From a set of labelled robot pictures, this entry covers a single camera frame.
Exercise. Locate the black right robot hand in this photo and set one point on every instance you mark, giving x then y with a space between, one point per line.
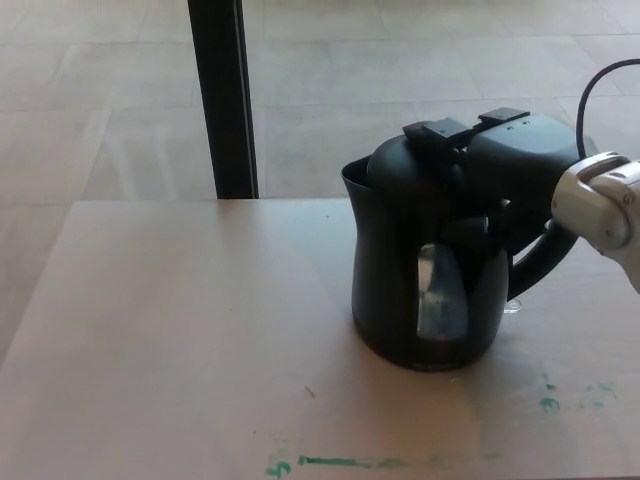
520 150

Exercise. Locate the black vertical post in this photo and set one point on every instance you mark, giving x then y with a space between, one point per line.
222 100

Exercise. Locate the black electric kettle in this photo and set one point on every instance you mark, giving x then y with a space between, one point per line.
382 280

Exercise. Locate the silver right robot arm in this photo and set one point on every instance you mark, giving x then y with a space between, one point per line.
605 200

